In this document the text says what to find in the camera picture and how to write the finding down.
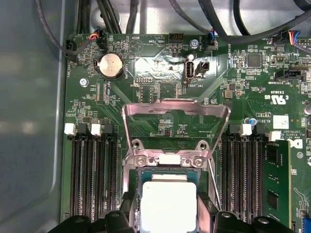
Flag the metal locking lever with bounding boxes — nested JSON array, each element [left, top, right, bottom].
[[206, 159, 223, 211]]

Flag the CPU socket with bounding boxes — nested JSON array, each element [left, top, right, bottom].
[[121, 138, 219, 233]]

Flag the silver CPU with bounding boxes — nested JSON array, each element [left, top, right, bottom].
[[137, 167, 202, 233]]

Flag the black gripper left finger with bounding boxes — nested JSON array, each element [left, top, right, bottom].
[[52, 191, 140, 233]]

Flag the thick black cable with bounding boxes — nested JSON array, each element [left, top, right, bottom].
[[198, 0, 311, 43]]

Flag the internal USB port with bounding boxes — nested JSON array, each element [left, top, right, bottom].
[[185, 53, 196, 81]]

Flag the black PC case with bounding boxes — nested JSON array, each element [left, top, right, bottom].
[[0, 0, 311, 233]]

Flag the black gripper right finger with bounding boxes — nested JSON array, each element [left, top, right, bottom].
[[196, 193, 296, 233]]

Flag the green motherboard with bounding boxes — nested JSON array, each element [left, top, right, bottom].
[[59, 30, 311, 233]]

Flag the round coin battery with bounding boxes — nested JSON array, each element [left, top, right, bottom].
[[93, 52, 125, 80]]

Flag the RAM slot black clips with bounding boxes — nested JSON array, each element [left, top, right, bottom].
[[103, 123, 120, 216], [222, 123, 239, 219], [251, 123, 266, 219], [77, 123, 94, 219]]

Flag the metal socket cover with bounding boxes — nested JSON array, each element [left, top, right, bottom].
[[121, 98, 231, 162]]

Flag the grey cable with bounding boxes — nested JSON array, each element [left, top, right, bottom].
[[35, 0, 85, 56]]

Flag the green RAM stick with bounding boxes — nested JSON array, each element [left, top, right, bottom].
[[263, 140, 292, 229]]

